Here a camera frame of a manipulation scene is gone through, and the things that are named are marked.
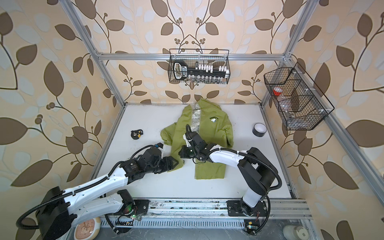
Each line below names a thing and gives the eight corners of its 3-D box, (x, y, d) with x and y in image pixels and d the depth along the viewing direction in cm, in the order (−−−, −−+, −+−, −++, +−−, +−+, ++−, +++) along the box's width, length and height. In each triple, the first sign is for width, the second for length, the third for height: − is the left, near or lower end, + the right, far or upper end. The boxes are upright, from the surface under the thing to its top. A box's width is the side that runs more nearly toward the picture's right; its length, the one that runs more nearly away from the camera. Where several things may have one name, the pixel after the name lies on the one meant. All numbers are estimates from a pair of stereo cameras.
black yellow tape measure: (130, 139, 102) (128, 136, 100) (133, 132, 106) (131, 129, 104) (141, 139, 102) (139, 136, 100) (143, 132, 106) (142, 129, 104)
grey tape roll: (253, 136, 104) (255, 133, 100) (250, 126, 109) (252, 122, 106) (266, 136, 104) (268, 133, 100) (262, 126, 109) (264, 122, 106)
